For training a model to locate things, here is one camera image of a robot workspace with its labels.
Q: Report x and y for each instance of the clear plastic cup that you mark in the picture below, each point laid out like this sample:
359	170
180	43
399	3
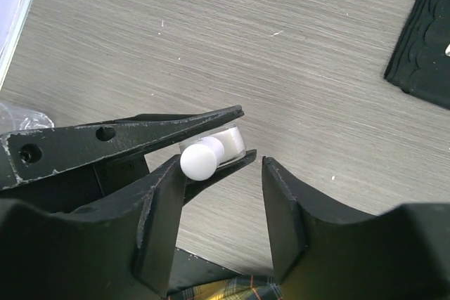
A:
14	118

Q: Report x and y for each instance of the yellow plaid shirt sleeve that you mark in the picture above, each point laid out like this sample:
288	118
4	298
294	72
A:
243	287

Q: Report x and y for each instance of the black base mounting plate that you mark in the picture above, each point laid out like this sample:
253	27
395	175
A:
189	270

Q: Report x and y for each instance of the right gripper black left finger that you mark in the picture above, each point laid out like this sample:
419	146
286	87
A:
118	247

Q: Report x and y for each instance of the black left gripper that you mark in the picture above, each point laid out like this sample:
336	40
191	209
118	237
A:
53	160

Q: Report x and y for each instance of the clear nail polish bottle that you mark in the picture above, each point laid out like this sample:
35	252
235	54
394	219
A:
230	137

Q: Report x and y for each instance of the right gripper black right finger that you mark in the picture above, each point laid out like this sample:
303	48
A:
324	249

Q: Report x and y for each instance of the black cloth placemat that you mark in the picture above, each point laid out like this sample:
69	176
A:
419	65

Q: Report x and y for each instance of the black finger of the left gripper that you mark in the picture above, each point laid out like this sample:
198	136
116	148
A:
194	188

